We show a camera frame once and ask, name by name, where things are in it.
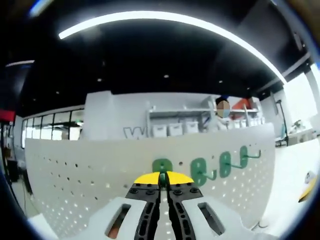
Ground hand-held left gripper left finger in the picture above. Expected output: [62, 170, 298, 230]
[84, 171, 161, 240]

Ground grey metal shelf rack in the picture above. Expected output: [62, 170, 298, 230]
[146, 101, 218, 138]

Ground white perforated mounting plate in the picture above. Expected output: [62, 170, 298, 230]
[24, 121, 277, 240]

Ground red panel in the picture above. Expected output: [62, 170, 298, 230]
[231, 98, 253, 111]

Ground short white ceiling light strip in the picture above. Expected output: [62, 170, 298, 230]
[5, 59, 35, 68]

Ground long white ceiling light strip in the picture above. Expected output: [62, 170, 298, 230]
[58, 11, 288, 84]

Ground black electric scooter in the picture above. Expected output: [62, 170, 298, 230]
[274, 98, 291, 148]

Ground row of white storage bins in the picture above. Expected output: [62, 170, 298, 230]
[152, 116, 266, 138]

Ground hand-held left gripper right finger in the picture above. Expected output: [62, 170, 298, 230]
[166, 171, 276, 240]

